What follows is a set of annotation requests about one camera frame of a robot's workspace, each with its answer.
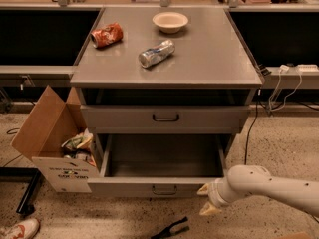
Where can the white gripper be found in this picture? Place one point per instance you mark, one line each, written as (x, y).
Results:
(214, 192)

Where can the grey drawer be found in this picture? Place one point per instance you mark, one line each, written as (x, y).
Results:
(165, 119)
(158, 165)

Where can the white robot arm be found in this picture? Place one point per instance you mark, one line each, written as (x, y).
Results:
(243, 181)

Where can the grey drawer cabinet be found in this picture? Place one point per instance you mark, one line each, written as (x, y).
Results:
(209, 66)

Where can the grey top drawer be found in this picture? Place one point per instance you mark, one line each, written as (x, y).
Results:
(165, 119)

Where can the cardboard box with trash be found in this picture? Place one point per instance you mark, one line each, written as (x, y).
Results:
(50, 124)

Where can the crushed silver soda can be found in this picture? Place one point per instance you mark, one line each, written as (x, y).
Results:
(156, 54)

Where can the white power strip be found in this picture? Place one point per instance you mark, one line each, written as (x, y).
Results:
(307, 68)

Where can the white orange sneaker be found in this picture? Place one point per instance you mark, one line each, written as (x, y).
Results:
(26, 229)

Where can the white paper bowl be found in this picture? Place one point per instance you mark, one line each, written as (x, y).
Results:
(170, 22)

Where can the crushed orange soda can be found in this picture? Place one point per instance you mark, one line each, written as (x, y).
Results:
(107, 35)

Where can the black metal stand leg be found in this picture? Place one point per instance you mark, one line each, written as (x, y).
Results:
(32, 177)

